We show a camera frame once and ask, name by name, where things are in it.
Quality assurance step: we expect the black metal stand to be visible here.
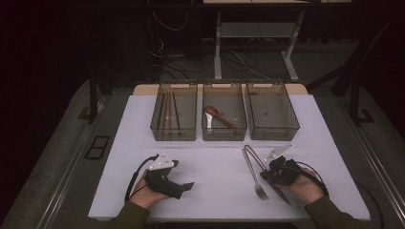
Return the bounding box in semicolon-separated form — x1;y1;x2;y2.
87;71;99;125
330;18;375;127

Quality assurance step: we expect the white-framed desk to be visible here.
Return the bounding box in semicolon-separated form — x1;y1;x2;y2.
202;0;352;83

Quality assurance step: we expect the metal table knife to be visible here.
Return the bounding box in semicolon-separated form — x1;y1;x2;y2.
244;144;292;207

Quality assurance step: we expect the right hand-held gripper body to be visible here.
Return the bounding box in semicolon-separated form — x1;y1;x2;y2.
261;143;303;187

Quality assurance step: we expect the black rectangular floor frame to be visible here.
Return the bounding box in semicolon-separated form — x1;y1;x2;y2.
84;135;111;160

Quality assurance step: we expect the smoky transparent plastic bin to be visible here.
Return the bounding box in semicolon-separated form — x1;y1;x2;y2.
245;81;301;141
202;82;248;142
150;83;199;142

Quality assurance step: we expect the brown wooden spoon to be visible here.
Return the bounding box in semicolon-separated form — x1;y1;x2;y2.
203;105;238;130

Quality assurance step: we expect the metal fork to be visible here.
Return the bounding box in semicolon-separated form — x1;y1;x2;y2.
242;147;270;202

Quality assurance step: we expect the hanging light cable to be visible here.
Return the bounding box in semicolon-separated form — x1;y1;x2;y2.
152;10;189;32

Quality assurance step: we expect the white ceramic spoon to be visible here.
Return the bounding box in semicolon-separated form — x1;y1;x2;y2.
204;110;214;134

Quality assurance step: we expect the tangle of black floor cables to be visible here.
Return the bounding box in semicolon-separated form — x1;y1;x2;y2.
149;34;288;80

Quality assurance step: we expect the right hand-held gripper cable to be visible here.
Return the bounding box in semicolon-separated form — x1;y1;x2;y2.
286;161;385;229

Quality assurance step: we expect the person's left hand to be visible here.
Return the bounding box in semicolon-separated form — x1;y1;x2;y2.
129;170;172;211

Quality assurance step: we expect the hand-held gripper cable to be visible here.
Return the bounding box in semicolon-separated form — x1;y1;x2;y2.
286;161;385;229
124;154;160;203

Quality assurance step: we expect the white floor cable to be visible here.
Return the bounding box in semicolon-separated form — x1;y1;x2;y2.
228;49;275;82

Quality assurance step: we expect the black chopstick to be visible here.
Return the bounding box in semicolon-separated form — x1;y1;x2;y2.
172;92;181;129

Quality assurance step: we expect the person's right hand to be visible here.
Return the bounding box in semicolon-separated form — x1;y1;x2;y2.
280;167;326;206

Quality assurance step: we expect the metal floor rail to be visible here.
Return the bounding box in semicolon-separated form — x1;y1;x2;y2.
352;123;405;223
36;125;96;229

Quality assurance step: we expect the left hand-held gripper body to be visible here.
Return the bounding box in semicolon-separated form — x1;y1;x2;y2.
144;150;185;200

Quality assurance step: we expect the left hand-held gripper cable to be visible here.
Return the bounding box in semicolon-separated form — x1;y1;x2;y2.
124;154;160;203

